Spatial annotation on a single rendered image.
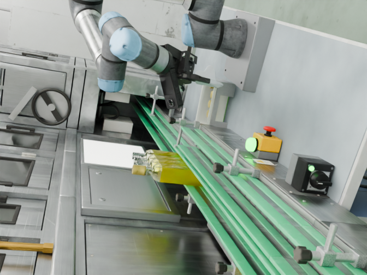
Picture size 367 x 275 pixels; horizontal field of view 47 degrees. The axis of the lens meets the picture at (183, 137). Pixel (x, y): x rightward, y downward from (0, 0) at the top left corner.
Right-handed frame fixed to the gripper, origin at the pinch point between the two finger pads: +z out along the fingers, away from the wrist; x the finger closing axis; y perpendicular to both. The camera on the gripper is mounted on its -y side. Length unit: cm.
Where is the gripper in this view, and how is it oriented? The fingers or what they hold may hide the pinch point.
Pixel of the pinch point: (202, 90)
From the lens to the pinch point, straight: 131.9
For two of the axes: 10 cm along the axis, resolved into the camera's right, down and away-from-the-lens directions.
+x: -7.6, 0.1, 6.5
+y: 1.2, -9.8, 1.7
